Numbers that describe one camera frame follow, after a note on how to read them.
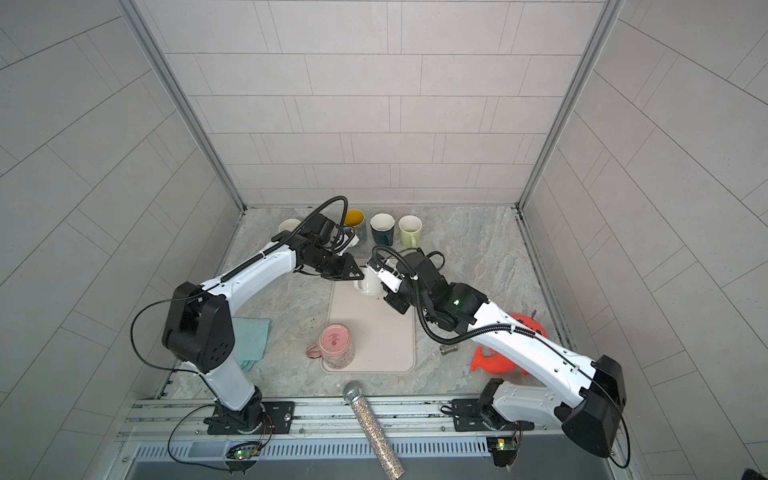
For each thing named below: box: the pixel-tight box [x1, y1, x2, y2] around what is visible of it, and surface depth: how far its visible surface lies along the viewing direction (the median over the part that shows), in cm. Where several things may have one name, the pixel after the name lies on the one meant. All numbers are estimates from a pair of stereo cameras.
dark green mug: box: [370, 212, 395, 247], surface depth 102 cm
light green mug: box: [398, 214, 422, 248], surface depth 101 cm
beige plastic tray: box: [320, 281, 416, 374], surface depth 84 cm
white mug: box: [353, 267, 383, 295], surface depth 84 cm
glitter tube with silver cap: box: [342, 381, 404, 480], surface depth 69 cm
